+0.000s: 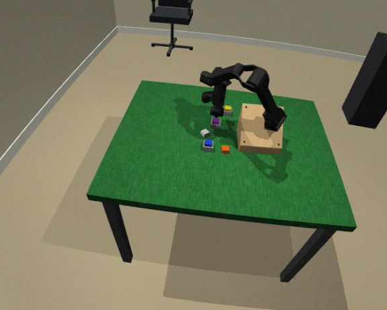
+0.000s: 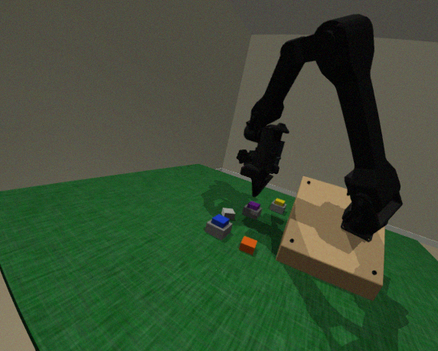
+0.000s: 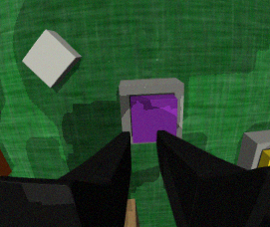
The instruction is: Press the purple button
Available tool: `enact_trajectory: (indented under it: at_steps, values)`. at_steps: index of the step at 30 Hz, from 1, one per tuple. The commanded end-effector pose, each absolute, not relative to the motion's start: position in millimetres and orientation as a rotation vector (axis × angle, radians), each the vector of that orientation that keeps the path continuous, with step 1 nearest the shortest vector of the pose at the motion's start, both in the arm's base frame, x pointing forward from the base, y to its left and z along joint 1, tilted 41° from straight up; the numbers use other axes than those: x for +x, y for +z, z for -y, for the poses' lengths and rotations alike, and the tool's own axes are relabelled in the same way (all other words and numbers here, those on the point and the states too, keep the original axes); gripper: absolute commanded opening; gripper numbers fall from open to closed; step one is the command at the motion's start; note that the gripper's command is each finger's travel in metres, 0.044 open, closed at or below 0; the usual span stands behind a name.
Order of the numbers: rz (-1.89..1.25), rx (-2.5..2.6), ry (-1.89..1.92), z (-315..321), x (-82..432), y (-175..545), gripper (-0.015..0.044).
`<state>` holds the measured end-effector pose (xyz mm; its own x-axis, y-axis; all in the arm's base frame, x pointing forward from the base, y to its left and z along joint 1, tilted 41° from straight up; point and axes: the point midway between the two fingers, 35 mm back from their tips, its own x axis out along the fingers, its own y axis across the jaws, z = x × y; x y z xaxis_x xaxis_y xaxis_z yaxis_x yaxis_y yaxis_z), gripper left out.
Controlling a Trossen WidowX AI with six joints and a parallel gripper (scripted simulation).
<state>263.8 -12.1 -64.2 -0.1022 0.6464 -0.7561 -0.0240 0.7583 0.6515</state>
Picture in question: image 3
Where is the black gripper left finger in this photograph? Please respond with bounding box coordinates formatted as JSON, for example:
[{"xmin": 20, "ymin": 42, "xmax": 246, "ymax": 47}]
[{"xmin": 0, "ymin": 132, "xmax": 132, "ymax": 227}]

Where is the purple button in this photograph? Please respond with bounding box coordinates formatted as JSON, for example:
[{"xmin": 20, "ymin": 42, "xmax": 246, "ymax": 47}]
[{"xmin": 119, "ymin": 78, "xmax": 183, "ymax": 144}]

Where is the yellow button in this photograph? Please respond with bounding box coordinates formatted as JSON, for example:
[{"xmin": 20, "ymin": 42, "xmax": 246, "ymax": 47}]
[{"xmin": 237, "ymin": 129, "xmax": 270, "ymax": 169}]

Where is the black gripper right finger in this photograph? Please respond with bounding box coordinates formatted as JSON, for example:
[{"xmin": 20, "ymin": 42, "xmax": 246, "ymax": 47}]
[{"xmin": 157, "ymin": 130, "xmax": 270, "ymax": 227}]

